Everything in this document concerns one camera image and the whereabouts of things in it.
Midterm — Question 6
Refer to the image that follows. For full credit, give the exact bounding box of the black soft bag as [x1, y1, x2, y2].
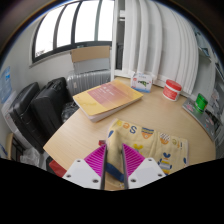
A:
[29, 77, 73, 148]

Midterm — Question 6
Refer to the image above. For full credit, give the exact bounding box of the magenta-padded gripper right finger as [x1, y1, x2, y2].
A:
[120, 143, 167, 191]

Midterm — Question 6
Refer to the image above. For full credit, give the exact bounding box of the red and black bag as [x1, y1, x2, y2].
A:
[48, 159, 68, 178]

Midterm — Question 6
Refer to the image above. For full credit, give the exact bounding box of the yellow and pink book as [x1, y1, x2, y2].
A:
[72, 78, 145, 123]

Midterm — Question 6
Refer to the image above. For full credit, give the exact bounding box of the grey laptop with stickers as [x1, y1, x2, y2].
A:
[182, 98, 218, 141]

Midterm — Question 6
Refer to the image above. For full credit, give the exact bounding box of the dark framed window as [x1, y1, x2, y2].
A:
[31, 0, 116, 64]

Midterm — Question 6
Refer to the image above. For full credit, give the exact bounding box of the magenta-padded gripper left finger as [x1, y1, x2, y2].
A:
[62, 143, 108, 191]

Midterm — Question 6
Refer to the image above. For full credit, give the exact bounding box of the small white printed box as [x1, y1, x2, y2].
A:
[130, 71, 154, 94]

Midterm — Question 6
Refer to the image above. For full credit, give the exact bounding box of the wooden and grey chair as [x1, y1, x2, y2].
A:
[69, 45, 112, 74]

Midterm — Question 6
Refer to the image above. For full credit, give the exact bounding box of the white jar with red lid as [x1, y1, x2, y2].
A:
[162, 79, 183, 102]

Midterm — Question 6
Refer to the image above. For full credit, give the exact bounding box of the green round can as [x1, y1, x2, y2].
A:
[194, 92, 209, 115]

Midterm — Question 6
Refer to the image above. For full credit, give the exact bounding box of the black hard suitcase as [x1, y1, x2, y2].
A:
[8, 81, 44, 154]

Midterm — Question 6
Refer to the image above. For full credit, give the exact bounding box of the white pleated curtain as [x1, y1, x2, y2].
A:
[121, 0, 201, 96]

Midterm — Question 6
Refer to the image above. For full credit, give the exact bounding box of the silver ribbed suitcase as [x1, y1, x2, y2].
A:
[65, 69, 112, 98]

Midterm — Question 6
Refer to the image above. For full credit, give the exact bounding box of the blue wall poster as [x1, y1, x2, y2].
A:
[0, 65, 14, 104]

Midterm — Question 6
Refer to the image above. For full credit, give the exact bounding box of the white shelf unit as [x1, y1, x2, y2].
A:
[193, 26, 224, 158]

